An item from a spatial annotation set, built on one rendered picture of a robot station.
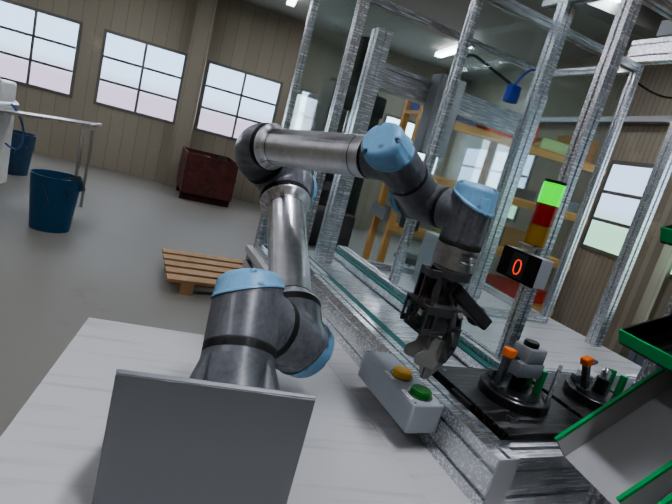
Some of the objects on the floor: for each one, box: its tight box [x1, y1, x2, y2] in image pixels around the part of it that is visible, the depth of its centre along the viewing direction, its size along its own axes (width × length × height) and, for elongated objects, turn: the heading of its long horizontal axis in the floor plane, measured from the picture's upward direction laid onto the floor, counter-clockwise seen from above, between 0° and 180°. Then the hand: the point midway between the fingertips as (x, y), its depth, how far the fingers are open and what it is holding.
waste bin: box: [8, 129, 37, 176], centre depth 620 cm, size 49×47×58 cm
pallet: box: [162, 248, 244, 296], centre depth 426 cm, size 128×88×12 cm
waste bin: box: [29, 169, 86, 233], centre depth 438 cm, size 48×43×54 cm
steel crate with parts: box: [176, 146, 238, 207], centre depth 807 cm, size 98×114×76 cm
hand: (427, 372), depth 89 cm, fingers closed
